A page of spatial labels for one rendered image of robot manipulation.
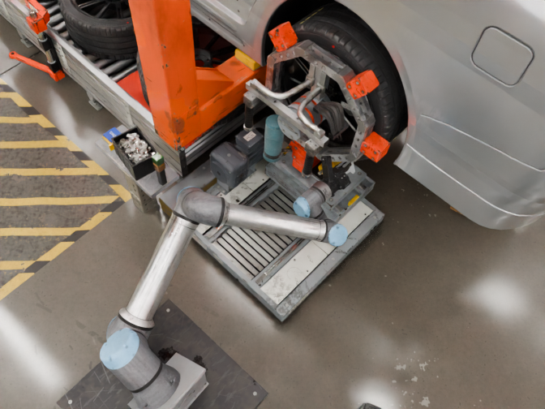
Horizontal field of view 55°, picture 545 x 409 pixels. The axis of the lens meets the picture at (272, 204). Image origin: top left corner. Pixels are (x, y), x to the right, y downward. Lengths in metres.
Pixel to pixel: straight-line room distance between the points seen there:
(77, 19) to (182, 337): 1.88
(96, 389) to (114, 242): 0.88
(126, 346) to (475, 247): 1.96
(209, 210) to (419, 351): 1.35
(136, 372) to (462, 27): 1.59
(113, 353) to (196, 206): 0.60
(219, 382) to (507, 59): 1.60
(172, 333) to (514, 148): 1.52
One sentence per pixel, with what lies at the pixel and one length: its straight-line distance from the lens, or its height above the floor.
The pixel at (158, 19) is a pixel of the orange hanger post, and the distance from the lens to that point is 1.99.
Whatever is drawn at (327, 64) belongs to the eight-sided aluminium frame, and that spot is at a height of 1.12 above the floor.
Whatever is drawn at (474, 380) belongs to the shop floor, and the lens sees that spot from 2.84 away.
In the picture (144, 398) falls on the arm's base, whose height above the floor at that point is 0.51.
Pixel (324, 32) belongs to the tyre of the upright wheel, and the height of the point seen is 1.17.
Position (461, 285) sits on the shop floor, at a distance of 2.99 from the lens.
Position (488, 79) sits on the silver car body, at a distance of 1.82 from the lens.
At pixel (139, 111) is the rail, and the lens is 2.89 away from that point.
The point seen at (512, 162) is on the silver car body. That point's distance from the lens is 1.96.
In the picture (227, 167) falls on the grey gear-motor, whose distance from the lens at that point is 2.61.
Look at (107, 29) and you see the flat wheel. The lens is 3.20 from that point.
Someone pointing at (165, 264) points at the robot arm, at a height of 0.65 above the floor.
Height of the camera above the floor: 2.53
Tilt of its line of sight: 58 degrees down
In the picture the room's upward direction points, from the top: 7 degrees clockwise
